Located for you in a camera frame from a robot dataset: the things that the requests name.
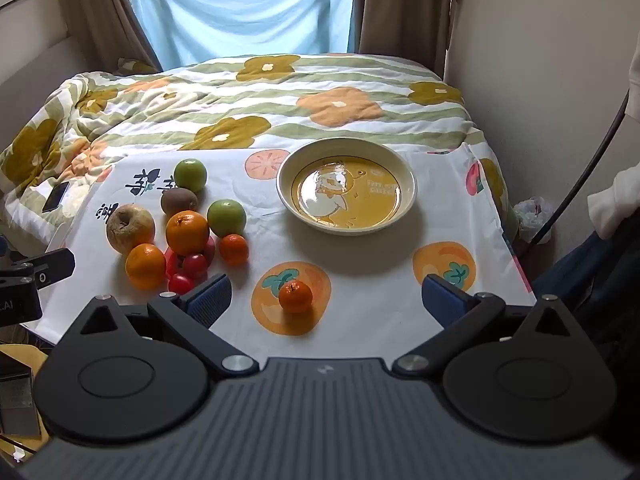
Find large orange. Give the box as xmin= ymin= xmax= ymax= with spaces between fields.
xmin=165 ymin=211 xmax=210 ymax=257

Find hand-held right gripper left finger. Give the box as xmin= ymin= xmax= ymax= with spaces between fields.
xmin=75 ymin=274 xmax=260 ymax=375

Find floral striped blanket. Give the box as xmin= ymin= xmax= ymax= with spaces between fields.
xmin=0 ymin=53 xmax=521 ymax=261

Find black smartphone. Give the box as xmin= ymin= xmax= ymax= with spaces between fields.
xmin=41 ymin=181 xmax=70 ymax=213

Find white fruit print cloth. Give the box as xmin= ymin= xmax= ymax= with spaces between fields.
xmin=22 ymin=141 xmax=536 ymax=361

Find small tangerine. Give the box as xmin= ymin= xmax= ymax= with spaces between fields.
xmin=219 ymin=234 xmax=250 ymax=267
xmin=278 ymin=280 xmax=314 ymax=315

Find brown curtain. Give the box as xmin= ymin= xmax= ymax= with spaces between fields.
xmin=52 ymin=0 xmax=163 ymax=73
xmin=352 ymin=0 xmax=457 ymax=81

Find wooden stool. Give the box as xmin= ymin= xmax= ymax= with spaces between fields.
xmin=0 ymin=342 xmax=51 ymax=456

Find white panel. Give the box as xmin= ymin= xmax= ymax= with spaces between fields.
xmin=47 ymin=220 xmax=76 ymax=252

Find light blue hanging cloth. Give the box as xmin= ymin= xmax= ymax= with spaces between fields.
xmin=129 ymin=0 xmax=362 ymax=72

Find small red tomato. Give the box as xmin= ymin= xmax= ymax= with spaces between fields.
xmin=168 ymin=272 xmax=196 ymax=296
xmin=181 ymin=253 xmax=208 ymax=282

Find person's blue jeans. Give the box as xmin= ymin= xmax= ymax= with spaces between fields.
xmin=531 ymin=230 xmax=640 ymax=461

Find green apple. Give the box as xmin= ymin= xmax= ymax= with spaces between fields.
xmin=173 ymin=158 xmax=208 ymax=194
xmin=206 ymin=199 xmax=248 ymax=239

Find black cable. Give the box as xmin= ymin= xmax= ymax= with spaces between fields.
xmin=529 ymin=87 xmax=632 ymax=246

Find grey padded headboard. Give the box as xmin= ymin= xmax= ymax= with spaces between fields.
xmin=0 ymin=35 xmax=86 ymax=161

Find yellow duck print bowl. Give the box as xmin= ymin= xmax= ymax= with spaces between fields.
xmin=276 ymin=138 xmax=417 ymax=236

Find white plastic bag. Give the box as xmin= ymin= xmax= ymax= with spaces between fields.
xmin=512 ymin=197 xmax=553 ymax=245

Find medium orange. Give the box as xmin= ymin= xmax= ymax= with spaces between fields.
xmin=125 ymin=243 xmax=167 ymax=290

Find person's white top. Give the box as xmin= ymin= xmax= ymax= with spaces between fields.
xmin=586 ymin=35 xmax=640 ymax=241

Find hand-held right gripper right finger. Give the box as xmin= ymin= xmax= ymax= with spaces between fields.
xmin=392 ymin=275 xmax=576 ymax=375

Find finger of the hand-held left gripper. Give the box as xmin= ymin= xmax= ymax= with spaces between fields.
xmin=0 ymin=248 xmax=76 ymax=288

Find wrinkled brown apple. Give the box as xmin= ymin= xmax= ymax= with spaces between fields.
xmin=106 ymin=203 xmax=156 ymax=256

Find yellow patterned pillow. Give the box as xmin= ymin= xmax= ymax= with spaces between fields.
xmin=117 ymin=57 xmax=158 ymax=76

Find brown kiwi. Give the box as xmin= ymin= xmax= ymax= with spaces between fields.
xmin=160 ymin=187 xmax=199 ymax=217

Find grey metal box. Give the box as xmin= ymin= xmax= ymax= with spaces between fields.
xmin=0 ymin=360 xmax=41 ymax=438

